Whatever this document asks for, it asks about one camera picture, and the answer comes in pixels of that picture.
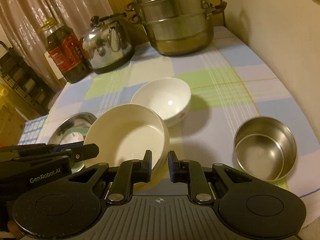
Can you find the stainless steel round bowl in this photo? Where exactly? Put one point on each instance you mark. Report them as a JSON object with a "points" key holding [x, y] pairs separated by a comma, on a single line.
{"points": [[265, 148]]}

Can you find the cooking oil bottle red label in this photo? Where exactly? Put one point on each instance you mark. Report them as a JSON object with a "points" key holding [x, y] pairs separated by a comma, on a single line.
{"points": [[63, 46]]}

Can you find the cardboard box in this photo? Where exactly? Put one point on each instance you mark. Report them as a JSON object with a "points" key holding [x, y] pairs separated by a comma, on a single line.
{"points": [[12, 126]]}

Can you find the stainless steel round plate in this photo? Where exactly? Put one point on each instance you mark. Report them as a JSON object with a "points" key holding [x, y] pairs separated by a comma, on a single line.
{"points": [[70, 124]]}

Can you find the person left hand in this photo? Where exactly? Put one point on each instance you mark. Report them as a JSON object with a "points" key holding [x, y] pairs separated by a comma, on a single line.
{"points": [[10, 229]]}

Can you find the checkered pastel tablecloth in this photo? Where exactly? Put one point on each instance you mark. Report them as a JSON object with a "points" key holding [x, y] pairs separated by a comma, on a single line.
{"points": [[229, 84]]}

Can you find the yellow plastic bag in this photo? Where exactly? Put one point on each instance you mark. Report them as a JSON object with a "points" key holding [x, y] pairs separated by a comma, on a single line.
{"points": [[4, 95]]}

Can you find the blue white grid cloth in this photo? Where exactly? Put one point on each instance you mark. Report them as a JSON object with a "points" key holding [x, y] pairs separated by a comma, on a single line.
{"points": [[32, 130]]}

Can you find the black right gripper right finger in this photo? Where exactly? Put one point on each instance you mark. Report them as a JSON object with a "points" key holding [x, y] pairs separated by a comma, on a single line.
{"points": [[191, 173]]}

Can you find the stainless steel steamer pot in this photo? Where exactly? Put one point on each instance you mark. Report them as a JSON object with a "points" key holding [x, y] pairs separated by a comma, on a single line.
{"points": [[176, 27]]}

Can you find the pink sheer curtain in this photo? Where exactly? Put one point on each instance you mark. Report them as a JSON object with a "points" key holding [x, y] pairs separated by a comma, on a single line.
{"points": [[21, 19]]}

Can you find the green square plate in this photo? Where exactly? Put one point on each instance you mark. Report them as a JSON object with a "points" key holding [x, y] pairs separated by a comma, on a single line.
{"points": [[82, 130]]}

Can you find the black metal rack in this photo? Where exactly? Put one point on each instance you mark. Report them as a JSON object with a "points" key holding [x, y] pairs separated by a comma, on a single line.
{"points": [[24, 81]]}

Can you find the stainless steel kettle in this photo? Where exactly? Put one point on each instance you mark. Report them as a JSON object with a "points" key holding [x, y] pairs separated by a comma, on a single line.
{"points": [[105, 44]]}

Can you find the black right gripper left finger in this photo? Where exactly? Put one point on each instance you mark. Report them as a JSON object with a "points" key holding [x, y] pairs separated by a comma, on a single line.
{"points": [[125, 176]]}

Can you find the white ceramic floral bowl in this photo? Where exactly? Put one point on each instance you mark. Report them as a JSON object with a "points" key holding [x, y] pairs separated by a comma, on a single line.
{"points": [[169, 97]]}

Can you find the cream plastic round bowl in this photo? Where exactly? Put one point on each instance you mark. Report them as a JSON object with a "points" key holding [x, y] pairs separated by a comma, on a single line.
{"points": [[126, 132]]}

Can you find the small white floral dish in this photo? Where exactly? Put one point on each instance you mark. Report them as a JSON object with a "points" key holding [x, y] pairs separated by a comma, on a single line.
{"points": [[71, 138]]}

